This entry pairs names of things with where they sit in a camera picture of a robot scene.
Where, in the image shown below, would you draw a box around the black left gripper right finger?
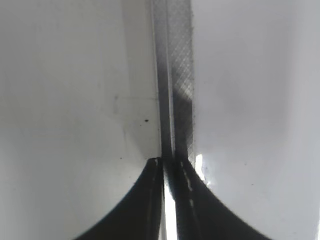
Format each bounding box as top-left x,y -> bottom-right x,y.
168,160 -> 268,240

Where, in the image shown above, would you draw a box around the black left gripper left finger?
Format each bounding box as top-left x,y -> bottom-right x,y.
78,158 -> 164,240

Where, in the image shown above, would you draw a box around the white framed whiteboard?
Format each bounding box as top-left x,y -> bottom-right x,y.
0,0 -> 320,240

